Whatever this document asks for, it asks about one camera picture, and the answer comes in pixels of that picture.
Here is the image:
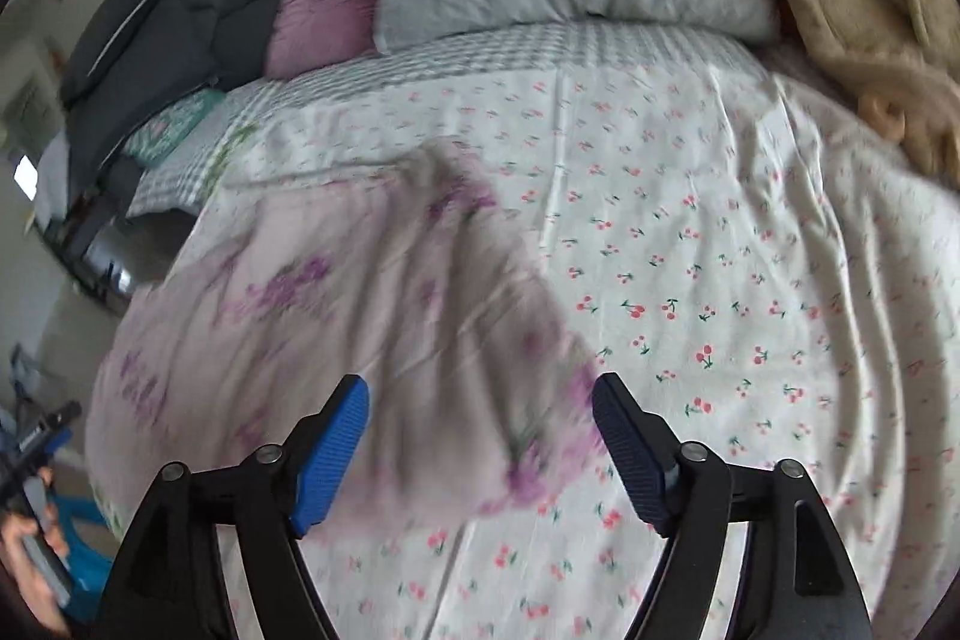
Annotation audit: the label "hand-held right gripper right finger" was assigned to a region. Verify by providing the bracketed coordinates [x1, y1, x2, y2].
[591, 372, 875, 640]

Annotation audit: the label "dark bed base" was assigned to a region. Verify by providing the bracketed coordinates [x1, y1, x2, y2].
[71, 209, 197, 316]

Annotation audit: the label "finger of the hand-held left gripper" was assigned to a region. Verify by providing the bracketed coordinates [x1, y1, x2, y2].
[41, 400, 83, 457]

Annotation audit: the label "blue plastic stool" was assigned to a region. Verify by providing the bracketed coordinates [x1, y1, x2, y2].
[49, 494, 118, 594]

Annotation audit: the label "person's left hand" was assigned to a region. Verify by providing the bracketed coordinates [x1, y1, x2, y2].
[0, 466, 72, 635]

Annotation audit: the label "wall poster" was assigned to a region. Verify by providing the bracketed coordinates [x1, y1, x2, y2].
[3, 74, 62, 155]

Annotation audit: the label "purple floral cloth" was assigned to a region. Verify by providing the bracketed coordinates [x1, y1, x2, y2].
[84, 136, 610, 525]

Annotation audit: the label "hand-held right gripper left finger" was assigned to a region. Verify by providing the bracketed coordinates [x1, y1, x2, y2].
[105, 374, 372, 640]

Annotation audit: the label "dark grey cushion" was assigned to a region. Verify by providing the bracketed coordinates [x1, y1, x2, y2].
[60, 0, 295, 163]

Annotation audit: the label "teal patterned cushion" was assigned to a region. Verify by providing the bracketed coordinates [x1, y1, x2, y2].
[120, 89, 227, 168]

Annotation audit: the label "white paper sheets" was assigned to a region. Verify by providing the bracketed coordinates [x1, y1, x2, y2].
[36, 131, 76, 226]

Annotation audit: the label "cherry print bedsheet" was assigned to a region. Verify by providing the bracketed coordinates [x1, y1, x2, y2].
[97, 59, 960, 640]

